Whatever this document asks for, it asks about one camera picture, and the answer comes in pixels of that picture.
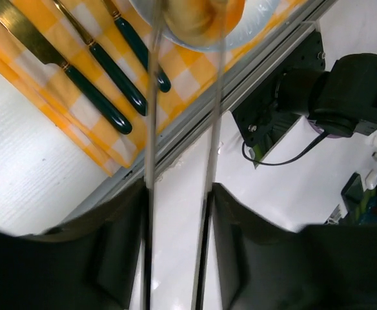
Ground yellow white checkered cloth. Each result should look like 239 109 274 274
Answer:
0 1 308 176

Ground gold black handled spoon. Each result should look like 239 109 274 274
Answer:
102 0 172 93

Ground aluminium rail front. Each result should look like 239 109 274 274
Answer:
65 1 334 220

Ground black handled knife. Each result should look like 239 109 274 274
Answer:
0 0 132 134

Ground ring donut bread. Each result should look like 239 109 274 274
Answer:
163 0 245 47

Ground silver metal tongs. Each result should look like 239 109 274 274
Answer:
141 1 228 309

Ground white round plate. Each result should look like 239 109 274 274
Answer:
130 0 287 52

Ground black handled fork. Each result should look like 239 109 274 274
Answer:
53 0 147 116

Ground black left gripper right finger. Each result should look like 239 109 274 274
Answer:
212 183 377 309

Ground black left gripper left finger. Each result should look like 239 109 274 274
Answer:
0 180 147 309

